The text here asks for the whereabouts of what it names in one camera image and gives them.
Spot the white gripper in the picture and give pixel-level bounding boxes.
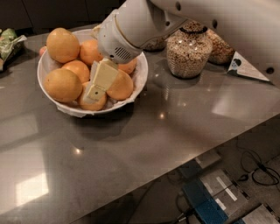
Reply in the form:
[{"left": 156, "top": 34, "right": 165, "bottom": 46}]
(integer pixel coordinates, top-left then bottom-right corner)
[{"left": 83, "top": 10, "right": 142, "bottom": 104}]

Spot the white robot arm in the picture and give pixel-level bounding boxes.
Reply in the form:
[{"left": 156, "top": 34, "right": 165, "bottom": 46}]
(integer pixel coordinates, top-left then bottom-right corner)
[{"left": 85, "top": 0, "right": 280, "bottom": 102}]

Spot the white bowl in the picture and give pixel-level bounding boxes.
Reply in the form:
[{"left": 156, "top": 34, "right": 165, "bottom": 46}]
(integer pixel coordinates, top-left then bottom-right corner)
[{"left": 37, "top": 28, "right": 149, "bottom": 119}]

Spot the white paper bowl liner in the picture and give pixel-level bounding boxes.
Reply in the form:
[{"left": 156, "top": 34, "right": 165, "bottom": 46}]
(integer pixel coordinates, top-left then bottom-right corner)
[{"left": 40, "top": 30, "right": 147, "bottom": 119}]

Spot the pink fruit behind bowl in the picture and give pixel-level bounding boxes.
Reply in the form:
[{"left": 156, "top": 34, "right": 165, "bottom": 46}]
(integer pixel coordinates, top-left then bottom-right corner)
[{"left": 39, "top": 45, "right": 47, "bottom": 56}]

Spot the orange top middle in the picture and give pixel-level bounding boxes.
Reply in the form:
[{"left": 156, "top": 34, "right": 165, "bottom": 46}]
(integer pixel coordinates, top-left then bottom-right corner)
[{"left": 80, "top": 39, "right": 103, "bottom": 66}]

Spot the orange front right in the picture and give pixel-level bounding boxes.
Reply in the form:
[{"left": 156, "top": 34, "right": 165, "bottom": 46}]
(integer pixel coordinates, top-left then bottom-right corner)
[{"left": 107, "top": 70, "right": 134, "bottom": 101}]

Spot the orange top right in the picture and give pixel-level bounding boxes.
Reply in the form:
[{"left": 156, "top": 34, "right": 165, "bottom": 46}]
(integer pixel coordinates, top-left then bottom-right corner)
[{"left": 118, "top": 59, "right": 137, "bottom": 74}]

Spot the orange front middle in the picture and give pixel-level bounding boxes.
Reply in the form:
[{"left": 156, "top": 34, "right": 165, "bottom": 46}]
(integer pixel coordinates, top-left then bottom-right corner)
[{"left": 77, "top": 82, "right": 107, "bottom": 111}]

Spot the large orange front left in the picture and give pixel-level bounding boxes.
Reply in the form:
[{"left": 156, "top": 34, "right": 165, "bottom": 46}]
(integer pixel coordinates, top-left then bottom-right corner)
[{"left": 44, "top": 68, "right": 83, "bottom": 102}]

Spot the large orange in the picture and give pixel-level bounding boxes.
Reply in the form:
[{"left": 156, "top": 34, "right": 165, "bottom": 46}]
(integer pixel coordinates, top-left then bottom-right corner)
[
  {"left": 46, "top": 28, "right": 80, "bottom": 64},
  {"left": 44, "top": 68, "right": 83, "bottom": 102}
]

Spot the large orange top left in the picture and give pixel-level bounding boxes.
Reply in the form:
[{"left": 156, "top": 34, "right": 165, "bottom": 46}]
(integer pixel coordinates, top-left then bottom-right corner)
[{"left": 46, "top": 28, "right": 80, "bottom": 64}]

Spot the front glass cereal jar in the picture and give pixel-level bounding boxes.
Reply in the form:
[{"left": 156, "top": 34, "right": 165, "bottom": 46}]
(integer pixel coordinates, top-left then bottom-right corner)
[{"left": 166, "top": 21, "right": 213, "bottom": 79}]

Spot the green snack packet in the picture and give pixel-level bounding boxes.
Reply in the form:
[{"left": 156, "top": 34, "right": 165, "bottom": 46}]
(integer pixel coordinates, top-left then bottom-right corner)
[{"left": 0, "top": 28, "right": 27, "bottom": 72}]

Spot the right glass cereal jar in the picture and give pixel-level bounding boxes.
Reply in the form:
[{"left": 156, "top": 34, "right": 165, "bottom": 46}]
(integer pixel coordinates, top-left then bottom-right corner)
[{"left": 207, "top": 30, "right": 235, "bottom": 65}]

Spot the allergen info card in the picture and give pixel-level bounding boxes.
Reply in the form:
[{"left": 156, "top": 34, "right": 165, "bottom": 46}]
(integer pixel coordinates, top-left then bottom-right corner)
[{"left": 227, "top": 52, "right": 269, "bottom": 82}]

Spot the blue floor box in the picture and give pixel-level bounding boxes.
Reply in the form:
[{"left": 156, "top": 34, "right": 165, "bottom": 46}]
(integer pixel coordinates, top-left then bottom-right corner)
[{"left": 182, "top": 179, "right": 228, "bottom": 224}]

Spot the black floor cable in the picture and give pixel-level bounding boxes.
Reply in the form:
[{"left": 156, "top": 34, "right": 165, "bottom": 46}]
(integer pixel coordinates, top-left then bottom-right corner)
[{"left": 235, "top": 136, "right": 280, "bottom": 193}]

